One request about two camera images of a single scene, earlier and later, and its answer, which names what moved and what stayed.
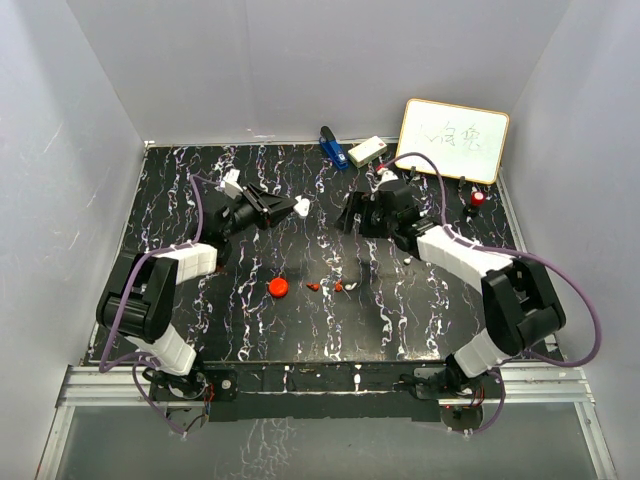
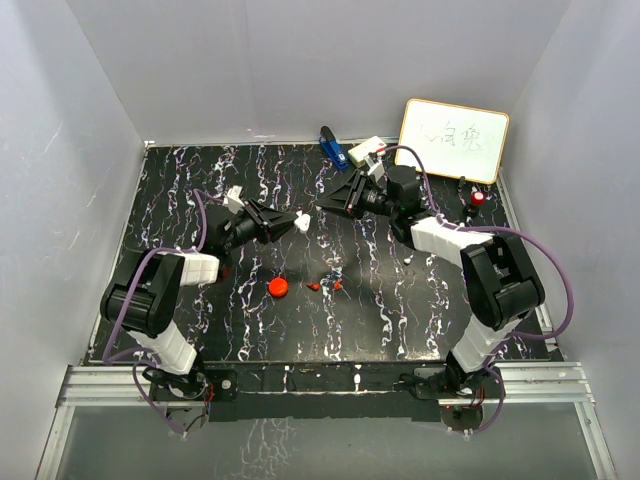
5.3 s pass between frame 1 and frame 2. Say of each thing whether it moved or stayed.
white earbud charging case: moved
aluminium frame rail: stayed
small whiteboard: stayed
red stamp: stayed
